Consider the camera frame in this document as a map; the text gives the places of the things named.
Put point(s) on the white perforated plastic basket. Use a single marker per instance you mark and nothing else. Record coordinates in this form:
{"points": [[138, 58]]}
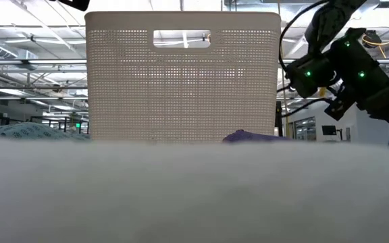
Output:
{"points": [[181, 94]]}

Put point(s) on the navy blue bandage pad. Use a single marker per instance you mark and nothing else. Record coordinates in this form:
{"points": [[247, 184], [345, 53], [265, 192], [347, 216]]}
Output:
{"points": [[248, 136]]}

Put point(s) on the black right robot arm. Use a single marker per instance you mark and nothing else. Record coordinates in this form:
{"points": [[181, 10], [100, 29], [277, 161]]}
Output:
{"points": [[353, 60]]}

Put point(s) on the black monitor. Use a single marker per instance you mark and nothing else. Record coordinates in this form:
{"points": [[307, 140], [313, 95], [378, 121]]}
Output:
{"points": [[329, 130]]}

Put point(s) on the yellow tag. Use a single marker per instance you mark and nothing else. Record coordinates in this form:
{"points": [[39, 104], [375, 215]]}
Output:
{"points": [[322, 92]]}

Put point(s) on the teal patterned cloth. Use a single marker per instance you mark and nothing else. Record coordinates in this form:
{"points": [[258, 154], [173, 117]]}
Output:
{"points": [[29, 131]]}

